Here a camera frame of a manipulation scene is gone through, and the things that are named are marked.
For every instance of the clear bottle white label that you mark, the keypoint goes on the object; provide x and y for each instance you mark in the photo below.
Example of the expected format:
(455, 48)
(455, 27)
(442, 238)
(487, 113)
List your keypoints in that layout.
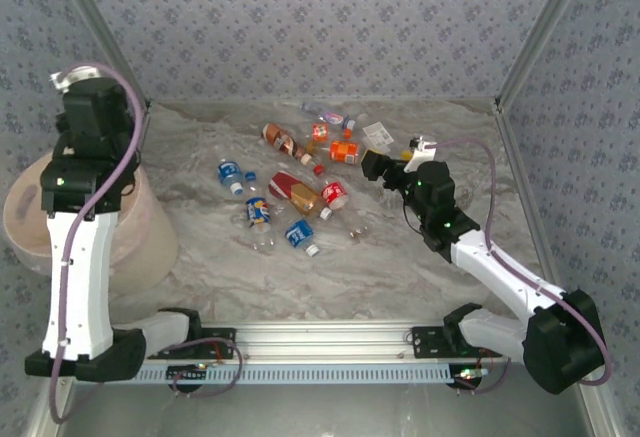
(377, 134)

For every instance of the orange label soda bottle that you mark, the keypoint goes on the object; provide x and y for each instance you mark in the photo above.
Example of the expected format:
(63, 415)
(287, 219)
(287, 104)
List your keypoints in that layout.
(345, 152)

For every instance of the red cola label bottle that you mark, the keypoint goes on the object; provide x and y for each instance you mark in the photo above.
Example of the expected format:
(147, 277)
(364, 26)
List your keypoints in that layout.
(335, 194)

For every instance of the red bottle cap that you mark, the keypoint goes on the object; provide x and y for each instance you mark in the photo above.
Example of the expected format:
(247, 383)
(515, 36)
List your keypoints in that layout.
(318, 170)

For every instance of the small orange label bottle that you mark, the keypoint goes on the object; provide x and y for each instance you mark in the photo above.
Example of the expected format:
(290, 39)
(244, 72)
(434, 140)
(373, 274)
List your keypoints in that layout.
(321, 131)

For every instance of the clear bottle purple label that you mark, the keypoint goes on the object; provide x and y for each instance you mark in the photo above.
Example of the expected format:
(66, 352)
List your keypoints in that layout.
(327, 116)

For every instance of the clear bottle brown cap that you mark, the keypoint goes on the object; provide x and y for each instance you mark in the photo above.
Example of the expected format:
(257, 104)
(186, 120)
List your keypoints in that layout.
(357, 232)

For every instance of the red gold label bottle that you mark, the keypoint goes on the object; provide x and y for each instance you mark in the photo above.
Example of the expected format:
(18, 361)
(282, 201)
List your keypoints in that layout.
(290, 189)

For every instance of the brown label drink bottle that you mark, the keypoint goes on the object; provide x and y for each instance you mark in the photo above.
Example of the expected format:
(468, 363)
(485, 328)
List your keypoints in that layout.
(280, 139)

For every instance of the blue label bottle white cap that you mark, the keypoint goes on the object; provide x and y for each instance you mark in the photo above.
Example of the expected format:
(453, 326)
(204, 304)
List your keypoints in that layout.
(298, 233)

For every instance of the blue yellow label soda bottle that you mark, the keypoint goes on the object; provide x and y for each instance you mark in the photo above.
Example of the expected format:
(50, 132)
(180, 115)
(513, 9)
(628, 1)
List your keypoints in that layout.
(258, 211)

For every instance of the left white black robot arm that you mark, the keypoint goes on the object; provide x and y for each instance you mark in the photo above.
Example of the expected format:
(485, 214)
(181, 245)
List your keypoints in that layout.
(80, 282)

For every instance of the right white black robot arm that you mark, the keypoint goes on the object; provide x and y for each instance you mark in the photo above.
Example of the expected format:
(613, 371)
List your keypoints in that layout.
(500, 267)

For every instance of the round pink plastic bin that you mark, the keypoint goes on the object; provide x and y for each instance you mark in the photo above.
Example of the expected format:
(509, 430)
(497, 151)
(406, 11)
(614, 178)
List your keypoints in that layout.
(145, 237)

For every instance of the right small black controller board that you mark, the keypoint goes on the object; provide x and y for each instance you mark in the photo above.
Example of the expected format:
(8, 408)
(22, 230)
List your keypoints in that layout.
(470, 383)

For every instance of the small black controller board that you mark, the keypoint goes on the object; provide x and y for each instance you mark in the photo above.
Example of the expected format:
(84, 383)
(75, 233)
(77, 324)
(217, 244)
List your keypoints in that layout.
(187, 382)
(470, 383)

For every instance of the grey sheet metal panel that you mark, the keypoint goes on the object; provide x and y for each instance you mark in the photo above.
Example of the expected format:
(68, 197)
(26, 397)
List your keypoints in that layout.
(320, 412)

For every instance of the left small black controller board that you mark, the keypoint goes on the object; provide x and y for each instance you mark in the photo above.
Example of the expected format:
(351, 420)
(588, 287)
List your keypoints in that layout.
(187, 382)

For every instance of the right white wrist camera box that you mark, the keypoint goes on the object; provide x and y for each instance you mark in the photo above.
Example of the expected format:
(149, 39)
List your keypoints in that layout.
(422, 148)

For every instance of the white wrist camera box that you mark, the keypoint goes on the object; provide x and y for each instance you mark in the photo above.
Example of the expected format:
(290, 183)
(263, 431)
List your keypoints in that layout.
(422, 148)
(75, 76)

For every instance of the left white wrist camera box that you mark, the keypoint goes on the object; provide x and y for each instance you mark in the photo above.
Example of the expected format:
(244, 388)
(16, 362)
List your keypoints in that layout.
(75, 76)

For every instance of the right aluminium table rail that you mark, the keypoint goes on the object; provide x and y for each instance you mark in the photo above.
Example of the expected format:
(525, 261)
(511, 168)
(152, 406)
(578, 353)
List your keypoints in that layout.
(517, 157)

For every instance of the left aluminium frame post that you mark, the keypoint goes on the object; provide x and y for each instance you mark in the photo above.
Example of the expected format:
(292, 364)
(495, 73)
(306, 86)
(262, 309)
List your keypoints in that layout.
(103, 32)

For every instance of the aluminium frame post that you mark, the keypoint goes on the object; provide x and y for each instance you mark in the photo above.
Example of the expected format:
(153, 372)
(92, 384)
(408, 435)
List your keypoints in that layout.
(541, 32)
(103, 32)

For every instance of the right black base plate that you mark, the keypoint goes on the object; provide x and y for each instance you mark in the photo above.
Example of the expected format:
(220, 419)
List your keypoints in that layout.
(430, 342)

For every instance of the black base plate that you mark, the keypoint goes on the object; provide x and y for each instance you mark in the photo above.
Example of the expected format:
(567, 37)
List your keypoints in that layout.
(430, 342)
(220, 339)

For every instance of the right aluminium frame post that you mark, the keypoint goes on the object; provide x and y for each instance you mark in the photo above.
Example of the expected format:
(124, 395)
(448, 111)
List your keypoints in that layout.
(541, 32)

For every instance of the aluminium mounting rail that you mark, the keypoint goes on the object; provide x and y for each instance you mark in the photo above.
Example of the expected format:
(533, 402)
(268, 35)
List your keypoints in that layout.
(320, 342)

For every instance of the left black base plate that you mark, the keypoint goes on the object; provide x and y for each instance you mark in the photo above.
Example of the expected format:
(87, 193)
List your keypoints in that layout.
(220, 339)

